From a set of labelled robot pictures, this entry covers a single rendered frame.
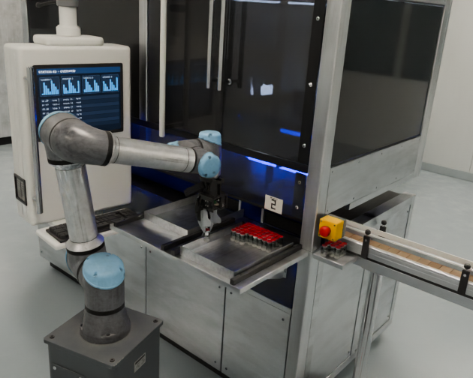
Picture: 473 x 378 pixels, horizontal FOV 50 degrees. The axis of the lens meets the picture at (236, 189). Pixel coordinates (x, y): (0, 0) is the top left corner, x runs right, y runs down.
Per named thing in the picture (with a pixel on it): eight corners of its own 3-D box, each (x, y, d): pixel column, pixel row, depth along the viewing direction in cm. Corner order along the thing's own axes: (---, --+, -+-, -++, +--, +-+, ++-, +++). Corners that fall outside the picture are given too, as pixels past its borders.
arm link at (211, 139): (192, 130, 172) (214, 128, 176) (192, 162, 175) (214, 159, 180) (203, 135, 165) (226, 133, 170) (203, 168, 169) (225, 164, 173)
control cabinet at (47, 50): (113, 193, 264) (109, 34, 238) (134, 204, 251) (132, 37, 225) (13, 214, 231) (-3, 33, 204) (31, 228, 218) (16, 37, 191)
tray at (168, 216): (200, 199, 239) (201, 193, 238) (243, 216, 224) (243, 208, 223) (143, 218, 215) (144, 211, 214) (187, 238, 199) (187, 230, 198)
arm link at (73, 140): (66, 124, 125) (227, 150, 154) (54, 115, 134) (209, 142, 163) (58, 169, 127) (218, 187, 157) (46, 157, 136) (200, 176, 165)
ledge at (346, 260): (331, 247, 204) (332, 242, 204) (360, 258, 196) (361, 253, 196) (312, 258, 194) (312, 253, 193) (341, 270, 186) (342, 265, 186)
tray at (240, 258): (240, 229, 211) (241, 221, 209) (292, 250, 195) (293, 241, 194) (179, 254, 186) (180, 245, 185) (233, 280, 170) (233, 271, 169)
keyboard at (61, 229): (128, 211, 241) (128, 206, 240) (145, 220, 231) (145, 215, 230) (45, 231, 214) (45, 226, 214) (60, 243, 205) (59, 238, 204)
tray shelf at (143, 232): (193, 200, 243) (193, 197, 242) (318, 250, 201) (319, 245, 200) (109, 228, 208) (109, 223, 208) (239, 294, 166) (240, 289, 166)
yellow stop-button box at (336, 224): (327, 230, 195) (329, 213, 192) (344, 236, 190) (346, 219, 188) (317, 236, 189) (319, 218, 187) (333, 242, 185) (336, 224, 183)
